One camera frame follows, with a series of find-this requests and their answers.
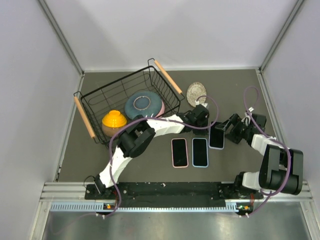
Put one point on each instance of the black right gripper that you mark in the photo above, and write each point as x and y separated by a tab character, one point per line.
235	120

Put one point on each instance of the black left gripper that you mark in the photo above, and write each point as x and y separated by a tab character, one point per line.
202	132

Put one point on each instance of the teal edged black smartphone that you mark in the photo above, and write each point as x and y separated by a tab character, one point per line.
216	138

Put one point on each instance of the lilac phone case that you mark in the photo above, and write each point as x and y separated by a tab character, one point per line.
209	140

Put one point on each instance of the pink phone case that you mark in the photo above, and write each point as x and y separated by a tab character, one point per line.
172	152

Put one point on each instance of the light blue phone case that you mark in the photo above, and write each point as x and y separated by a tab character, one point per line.
192	152

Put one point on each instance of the dark green smartphone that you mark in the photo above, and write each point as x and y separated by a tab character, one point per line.
200	152

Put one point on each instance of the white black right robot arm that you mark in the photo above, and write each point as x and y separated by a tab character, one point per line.
280	169

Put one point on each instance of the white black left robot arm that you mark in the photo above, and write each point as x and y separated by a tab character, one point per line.
134	139

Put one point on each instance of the speckled oval dish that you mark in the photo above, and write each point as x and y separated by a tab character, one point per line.
194	92

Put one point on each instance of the pink plate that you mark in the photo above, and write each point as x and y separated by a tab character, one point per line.
162	110

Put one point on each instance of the blue glazed ceramic plate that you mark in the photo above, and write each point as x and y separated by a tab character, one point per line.
145	103

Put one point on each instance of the yellow ribbed bowl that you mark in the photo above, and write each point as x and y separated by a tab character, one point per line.
114	119

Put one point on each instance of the brown speckled bowl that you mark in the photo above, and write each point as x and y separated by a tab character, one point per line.
110	131

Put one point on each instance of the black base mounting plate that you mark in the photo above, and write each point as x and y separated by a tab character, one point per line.
177	194

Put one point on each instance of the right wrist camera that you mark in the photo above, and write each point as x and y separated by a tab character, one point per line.
247	118

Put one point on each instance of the aluminium slotted rail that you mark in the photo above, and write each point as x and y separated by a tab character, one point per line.
101	207

